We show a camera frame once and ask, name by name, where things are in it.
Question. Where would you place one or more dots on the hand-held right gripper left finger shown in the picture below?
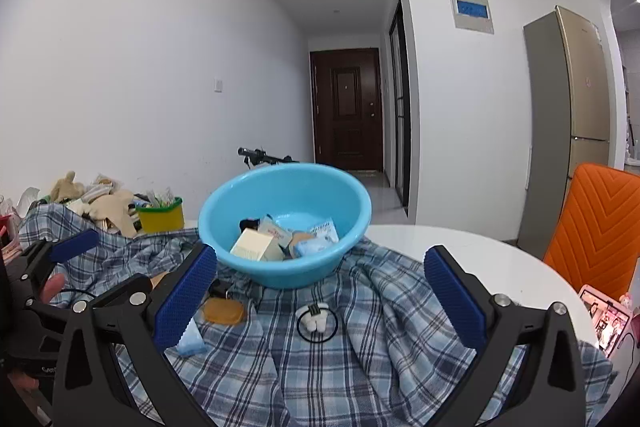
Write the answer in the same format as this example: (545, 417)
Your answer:
(185, 302)

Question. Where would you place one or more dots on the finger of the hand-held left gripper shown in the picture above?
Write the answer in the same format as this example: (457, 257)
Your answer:
(47, 313)
(75, 245)

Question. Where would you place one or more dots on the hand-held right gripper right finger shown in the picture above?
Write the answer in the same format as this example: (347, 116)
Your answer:
(455, 302)

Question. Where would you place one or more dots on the cream and orange carton box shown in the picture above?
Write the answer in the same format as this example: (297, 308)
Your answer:
(250, 245)

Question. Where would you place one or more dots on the tan round disc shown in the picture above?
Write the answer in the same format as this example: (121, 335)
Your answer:
(301, 239)

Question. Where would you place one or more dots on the blue plastic basin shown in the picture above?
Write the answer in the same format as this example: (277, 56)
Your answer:
(280, 192)

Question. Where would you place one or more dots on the yellow green plastic container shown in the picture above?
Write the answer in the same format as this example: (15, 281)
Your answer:
(160, 219)

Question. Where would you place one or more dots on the person's left hand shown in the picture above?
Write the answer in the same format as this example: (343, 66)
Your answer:
(52, 288)

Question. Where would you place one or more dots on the small light blue packet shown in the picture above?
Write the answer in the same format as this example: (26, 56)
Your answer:
(192, 342)

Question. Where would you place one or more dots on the amber soap bar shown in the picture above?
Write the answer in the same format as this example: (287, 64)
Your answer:
(225, 311)

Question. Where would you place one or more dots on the clear plastic bag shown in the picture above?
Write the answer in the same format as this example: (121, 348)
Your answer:
(29, 199)

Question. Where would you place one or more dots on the light blue wipes packet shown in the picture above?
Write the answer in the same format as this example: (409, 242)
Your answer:
(317, 239)

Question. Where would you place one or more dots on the blue plaid cloth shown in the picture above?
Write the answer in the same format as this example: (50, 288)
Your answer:
(310, 382)

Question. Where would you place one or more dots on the orange chair back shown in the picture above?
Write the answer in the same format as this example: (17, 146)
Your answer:
(600, 217)

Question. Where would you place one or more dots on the black framed sliding glass door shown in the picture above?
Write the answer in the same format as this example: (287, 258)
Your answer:
(400, 107)

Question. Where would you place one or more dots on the gold refrigerator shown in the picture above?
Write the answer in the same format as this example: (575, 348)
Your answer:
(550, 107)

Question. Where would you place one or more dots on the dark brown entrance door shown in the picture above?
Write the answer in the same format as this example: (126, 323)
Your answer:
(347, 107)

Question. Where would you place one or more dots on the white light switch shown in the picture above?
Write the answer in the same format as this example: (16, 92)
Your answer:
(218, 84)

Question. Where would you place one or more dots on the wall electrical panel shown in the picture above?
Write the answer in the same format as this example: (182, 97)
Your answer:
(469, 2)

